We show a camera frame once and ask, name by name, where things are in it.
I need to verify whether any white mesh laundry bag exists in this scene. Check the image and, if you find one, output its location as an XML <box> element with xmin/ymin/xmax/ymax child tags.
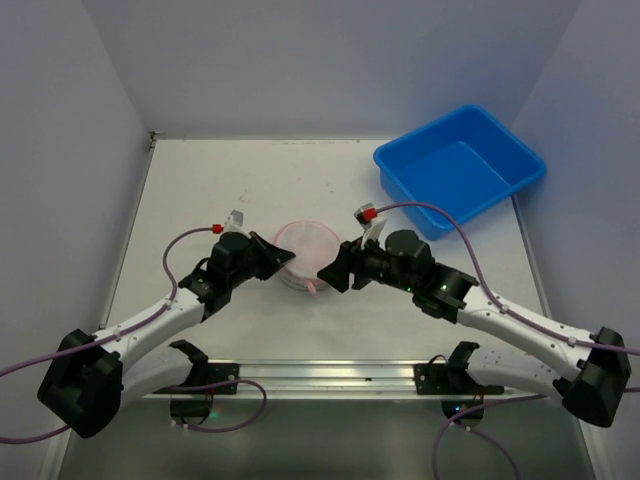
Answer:
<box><xmin>274</xmin><ymin>220</ymin><xmax>340</xmax><ymax>296</ymax></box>

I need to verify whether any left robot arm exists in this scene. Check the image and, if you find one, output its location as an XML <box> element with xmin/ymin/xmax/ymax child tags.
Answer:
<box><xmin>37</xmin><ymin>232</ymin><xmax>296</xmax><ymax>439</ymax></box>

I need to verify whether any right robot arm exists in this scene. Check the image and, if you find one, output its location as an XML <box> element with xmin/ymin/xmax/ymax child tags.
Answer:
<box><xmin>317</xmin><ymin>230</ymin><xmax>631</xmax><ymax>428</ymax></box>

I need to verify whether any blue plastic bin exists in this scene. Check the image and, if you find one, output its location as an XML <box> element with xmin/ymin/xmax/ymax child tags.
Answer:
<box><xmin>373</xmin><ymin>105</ymin><xmax>546</xmax><ymax>224</ymax></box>

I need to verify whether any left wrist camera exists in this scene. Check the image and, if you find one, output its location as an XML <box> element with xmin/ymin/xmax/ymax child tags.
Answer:
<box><xmin>211</xmin><ymin>210</ymin><xmax>247</xmax><ymax>236</ymax></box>

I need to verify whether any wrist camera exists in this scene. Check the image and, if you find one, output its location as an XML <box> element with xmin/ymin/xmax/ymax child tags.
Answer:
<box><xmin>354</xmin><ymin>203</ymin><xmax>387</xmax><ymax>250</ymax></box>
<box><xmin>211</xmin><ymin>210</ymin><xmax>247</xmax><ymax>236</ymax></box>

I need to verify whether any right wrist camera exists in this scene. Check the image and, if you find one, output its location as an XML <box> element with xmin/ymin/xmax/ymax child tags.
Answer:
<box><xmin>354</xmin><ymin>203</ymin><xmax>387</xmax><ymax>250</ymax></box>

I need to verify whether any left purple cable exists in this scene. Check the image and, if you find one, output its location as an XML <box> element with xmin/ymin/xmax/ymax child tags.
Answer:
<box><xmin>0</xmin><ymin>223</ymin><xmax>269</xmax><ymax>445</ymax></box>

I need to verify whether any purple cable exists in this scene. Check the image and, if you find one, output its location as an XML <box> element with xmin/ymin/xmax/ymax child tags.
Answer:
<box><xmin>432</xmin><ymin>201</ymin><xmax>640</xmax><ymax>480</ymax></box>
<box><xmin>0</xmin><ymin>223</ymin><xmax>269</xmax><ymax>445</ymax></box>

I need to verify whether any aluminium mounting rail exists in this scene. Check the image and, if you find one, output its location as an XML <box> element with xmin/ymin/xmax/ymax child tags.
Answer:
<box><xmin>125</xmin><ymin>351</ymin><xmax>555</xmax><ymax>401</ymax></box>

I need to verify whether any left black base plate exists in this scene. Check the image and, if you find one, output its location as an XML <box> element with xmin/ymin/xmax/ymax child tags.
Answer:
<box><xmin>155</xmin><ymin>362</ymin><xmax>239</xmax><ymax>396</ymax></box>

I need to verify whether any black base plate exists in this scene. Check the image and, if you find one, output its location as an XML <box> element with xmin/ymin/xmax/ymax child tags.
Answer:
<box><xmin>413</xmin><ymin>349</ymin><xmax>487</xmax><ymax>396</ymax></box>
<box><xmin>155</xmin><ymin>362</ymin><xmax>239</xmax><ymax>396</ymax></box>

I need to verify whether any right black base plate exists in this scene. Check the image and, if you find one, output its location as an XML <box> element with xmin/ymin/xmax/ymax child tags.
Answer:
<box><xmin>413</xmin><ymin>349</ymin><xmax>487</xmax><ymax>396</ymax></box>

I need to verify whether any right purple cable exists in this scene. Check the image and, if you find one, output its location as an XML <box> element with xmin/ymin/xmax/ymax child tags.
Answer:
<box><xmin>432</xmin><ymin>201</ymin><xmax>640</xmax><ymax>480</ymax></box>

